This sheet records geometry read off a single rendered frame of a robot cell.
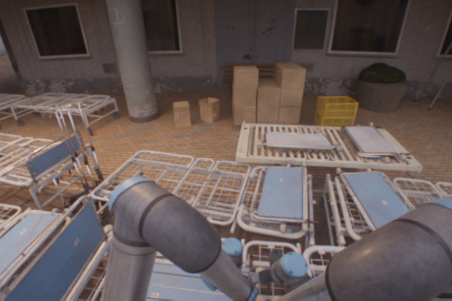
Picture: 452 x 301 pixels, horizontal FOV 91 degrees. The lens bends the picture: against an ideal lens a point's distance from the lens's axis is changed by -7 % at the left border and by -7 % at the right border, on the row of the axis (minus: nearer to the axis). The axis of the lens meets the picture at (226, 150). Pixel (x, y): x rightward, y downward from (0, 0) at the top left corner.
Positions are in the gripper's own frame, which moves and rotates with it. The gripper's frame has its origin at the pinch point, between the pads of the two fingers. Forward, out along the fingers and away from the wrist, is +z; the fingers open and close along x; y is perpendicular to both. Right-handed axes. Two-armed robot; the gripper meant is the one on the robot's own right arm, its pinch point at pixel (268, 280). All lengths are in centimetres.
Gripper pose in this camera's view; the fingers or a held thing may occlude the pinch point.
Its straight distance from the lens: 126.2
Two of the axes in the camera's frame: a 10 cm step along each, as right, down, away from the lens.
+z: -1.5, 6.1, 7.8
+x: 9.8, 0.0, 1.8
